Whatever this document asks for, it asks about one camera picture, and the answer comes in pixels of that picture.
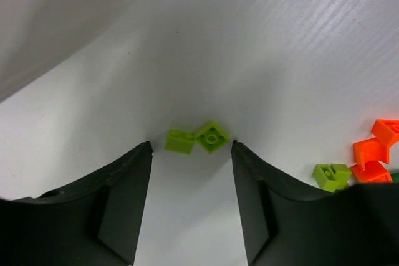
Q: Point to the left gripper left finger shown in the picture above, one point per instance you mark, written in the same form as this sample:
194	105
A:
94	220

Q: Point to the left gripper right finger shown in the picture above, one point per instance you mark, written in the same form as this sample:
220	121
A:
288	222

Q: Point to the lime lego brick pair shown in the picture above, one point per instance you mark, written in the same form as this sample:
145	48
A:
180	141

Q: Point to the lime brick upper right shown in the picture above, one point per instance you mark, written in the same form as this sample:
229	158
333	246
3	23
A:
325	178

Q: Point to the orange slope lego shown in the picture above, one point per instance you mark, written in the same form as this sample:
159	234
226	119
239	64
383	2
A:
370	150

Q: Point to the orange studded lego brick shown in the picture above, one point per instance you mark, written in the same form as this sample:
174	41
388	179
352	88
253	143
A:
386	131

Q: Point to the lime flat lego plate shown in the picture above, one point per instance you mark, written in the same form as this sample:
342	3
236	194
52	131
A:
211	137

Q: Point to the white divided round container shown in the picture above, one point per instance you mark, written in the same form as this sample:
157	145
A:
37	35

